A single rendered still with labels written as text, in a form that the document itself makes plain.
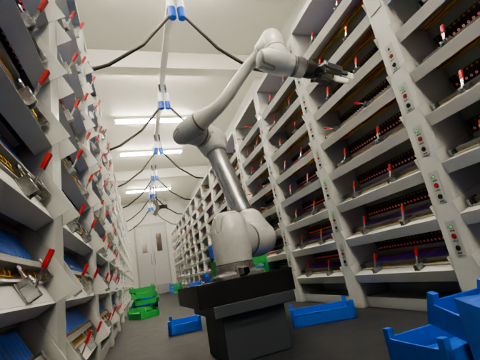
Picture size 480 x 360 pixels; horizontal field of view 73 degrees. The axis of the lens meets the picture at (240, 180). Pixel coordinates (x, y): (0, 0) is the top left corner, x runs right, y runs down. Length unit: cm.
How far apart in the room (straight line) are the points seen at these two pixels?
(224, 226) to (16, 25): 91
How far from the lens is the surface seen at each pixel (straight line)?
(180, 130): 164
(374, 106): 165
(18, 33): 89
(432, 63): 146
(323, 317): 168
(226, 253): 130
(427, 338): 118
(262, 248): 147
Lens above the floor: 31
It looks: 15 degrees up
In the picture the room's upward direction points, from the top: 10 degrees counter-clockwise
